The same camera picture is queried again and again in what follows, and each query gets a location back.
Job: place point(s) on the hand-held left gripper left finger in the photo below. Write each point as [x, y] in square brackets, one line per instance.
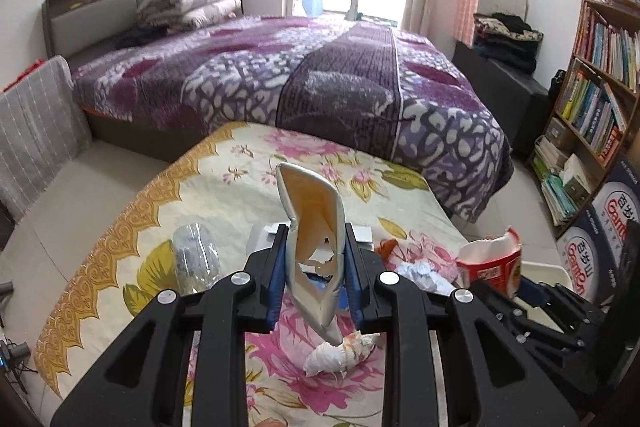
[279, 277]

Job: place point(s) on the brown bed frame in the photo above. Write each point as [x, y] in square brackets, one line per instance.
[90, 14]

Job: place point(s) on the clear plastic bottle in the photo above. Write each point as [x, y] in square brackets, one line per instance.
[196, 257]

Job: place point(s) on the orange peel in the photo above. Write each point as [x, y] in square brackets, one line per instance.
[386, 249]

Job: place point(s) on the crumpled white paper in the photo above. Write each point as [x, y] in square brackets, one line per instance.
[422, 274]

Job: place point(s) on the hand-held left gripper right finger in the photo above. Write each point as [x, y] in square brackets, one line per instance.
[354, 277]

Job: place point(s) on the dark cloth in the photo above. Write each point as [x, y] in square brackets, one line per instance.
[135, 38]

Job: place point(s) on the stack of flat books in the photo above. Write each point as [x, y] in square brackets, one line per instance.
[552, 187]

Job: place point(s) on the crumpled beige tissue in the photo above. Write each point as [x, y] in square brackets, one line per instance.
[332, 354]

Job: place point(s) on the black bag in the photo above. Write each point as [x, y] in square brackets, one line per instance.
[556, 86]

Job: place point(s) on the white and navy carton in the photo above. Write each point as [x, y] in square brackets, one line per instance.
[582, 257]
[620, 212]

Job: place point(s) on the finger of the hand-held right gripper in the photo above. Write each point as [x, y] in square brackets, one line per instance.
[525, 327]
[570, 302]

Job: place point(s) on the pink cabinet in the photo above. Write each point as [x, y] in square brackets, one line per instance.
[467, 12]

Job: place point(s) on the red cloth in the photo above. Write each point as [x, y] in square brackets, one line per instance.
[22, 76]

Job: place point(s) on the row of upright books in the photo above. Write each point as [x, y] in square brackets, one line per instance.
[592, 112]
[612, 47]

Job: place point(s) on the blue bucket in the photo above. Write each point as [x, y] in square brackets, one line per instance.
[313, 4]

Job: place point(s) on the red instant noodle cup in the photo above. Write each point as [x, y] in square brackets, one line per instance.
[487, 267]

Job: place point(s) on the white plastic bin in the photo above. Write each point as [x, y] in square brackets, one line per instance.
[545, 269]

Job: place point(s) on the tissue box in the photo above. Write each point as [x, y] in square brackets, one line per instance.
[575, 182]

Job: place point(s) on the purple patterned blanket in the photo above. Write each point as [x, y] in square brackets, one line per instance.
[300, 57]

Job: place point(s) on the folded floral quilt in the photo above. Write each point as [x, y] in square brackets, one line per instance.
[195, 2]

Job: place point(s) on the pile of dark clothes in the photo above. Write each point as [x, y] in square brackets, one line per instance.
[510, 42]

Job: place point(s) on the silver foil snack packet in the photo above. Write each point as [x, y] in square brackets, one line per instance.
[310, 217]

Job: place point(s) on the black bench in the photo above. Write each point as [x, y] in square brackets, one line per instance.
[505, 107]

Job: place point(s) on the floral bed sheet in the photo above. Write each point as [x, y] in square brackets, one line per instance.
[225, 167]

